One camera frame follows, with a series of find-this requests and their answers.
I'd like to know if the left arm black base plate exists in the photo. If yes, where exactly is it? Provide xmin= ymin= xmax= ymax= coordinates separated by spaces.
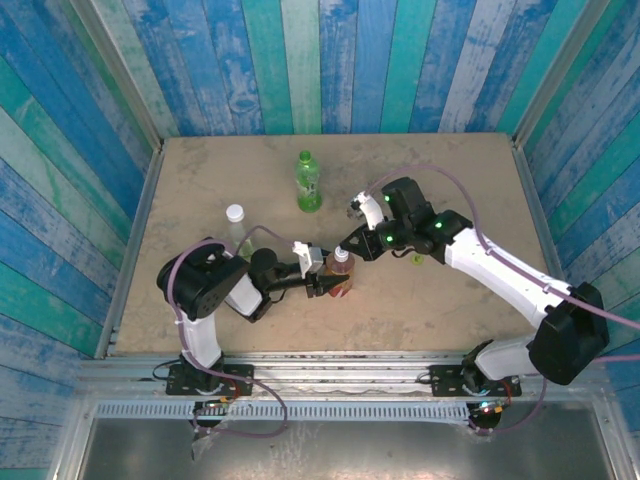
xmin=164 ymin=363 xmax=255 ymax=397

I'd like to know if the white slotted cable duct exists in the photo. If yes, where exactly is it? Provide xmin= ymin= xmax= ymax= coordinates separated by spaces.
xmin=94 ymin=402 xmax=471 ymax=422

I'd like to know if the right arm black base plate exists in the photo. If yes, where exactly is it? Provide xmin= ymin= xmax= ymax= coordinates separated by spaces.
xmin=429 ymin=363 xmax=522 ymax=399

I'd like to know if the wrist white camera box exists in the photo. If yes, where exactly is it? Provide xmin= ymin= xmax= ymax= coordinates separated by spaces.
xmin=348 ymin=192 xmax=387 ymax=231
xmin=292 ymin=241 xmax=329 ymax=276

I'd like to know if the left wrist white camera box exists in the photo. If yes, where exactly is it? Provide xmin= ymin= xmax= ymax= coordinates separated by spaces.
xmin=292 ymin=241 xmax=329 ymax=276

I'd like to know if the clear plastic bottle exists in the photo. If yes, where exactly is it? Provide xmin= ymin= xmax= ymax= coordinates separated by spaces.
xmin=227 ymin=219 xmax=257 ymax=262

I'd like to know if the grey metal sheet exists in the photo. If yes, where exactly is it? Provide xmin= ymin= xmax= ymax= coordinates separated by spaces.
xmin=79 ymin=417 xmax=614 ymax=480

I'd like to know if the aluminium corner post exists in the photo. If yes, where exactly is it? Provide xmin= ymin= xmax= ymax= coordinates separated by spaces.
xmin=69 ymin=0 xmax=165 ymax=152
xmin=512 ymin=0 xmax=614 ymax=146

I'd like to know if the aluminium table side rail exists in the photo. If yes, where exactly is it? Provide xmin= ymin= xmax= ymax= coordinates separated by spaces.
xmin=512 ymin=137 xmax=592 ymax=361
xmin=93 ymin=144 xmax=166 ymax=360

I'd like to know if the amber bottle red gold label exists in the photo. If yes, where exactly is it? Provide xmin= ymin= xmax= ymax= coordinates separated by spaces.
xmin=322 ymin=257 xmax=357 ymax=300

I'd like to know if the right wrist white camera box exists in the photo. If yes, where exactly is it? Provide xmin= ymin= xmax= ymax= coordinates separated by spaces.
xmin=348 ymin=192 xmax=387 ymax=231

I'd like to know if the green plastic bottle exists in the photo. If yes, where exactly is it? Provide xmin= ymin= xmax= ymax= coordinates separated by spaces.
xmin=294 ymin=149 xmax=324 ymax=215

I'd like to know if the aluminium mounting rail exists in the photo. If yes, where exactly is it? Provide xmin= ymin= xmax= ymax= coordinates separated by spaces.
xmin=77 ymin=349 xmax=609 ymax=406

